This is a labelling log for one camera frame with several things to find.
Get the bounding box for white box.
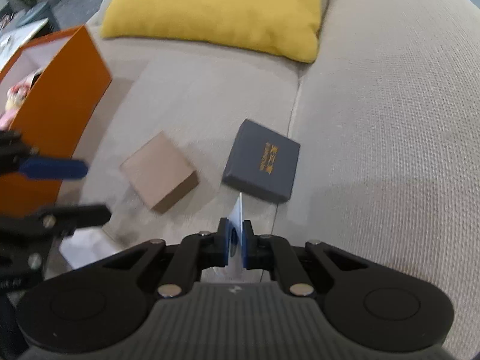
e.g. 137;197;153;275
59;228;122;269

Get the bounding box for brown cardboard box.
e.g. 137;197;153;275
120;132;199;214

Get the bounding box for grey gift box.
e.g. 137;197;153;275
221;119;300;204

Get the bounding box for crochet bunny doll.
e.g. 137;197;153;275
1;69;42;131

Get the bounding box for white blue card packet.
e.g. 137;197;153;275
201;193;262;284

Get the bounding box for yellow cushion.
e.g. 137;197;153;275
101;0;321;63

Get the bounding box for white marble side table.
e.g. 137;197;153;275
1;2;59;69

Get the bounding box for orange cardboard box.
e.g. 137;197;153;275
0;24;113;218

